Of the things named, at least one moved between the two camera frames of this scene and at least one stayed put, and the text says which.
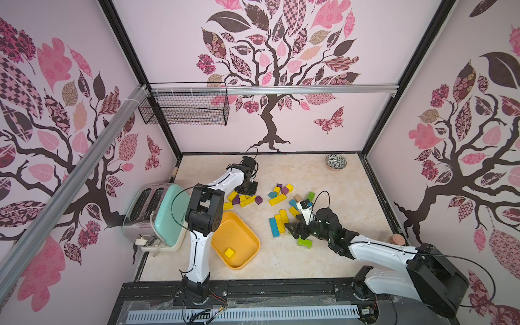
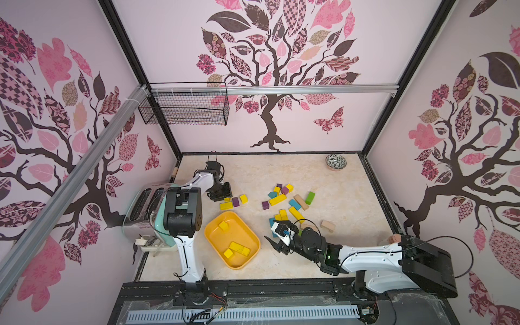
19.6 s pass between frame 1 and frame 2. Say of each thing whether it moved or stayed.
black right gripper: moved
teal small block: stayed
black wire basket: stayed
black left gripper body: moved
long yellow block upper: stayed
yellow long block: moved
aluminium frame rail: stayed
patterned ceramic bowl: stayed
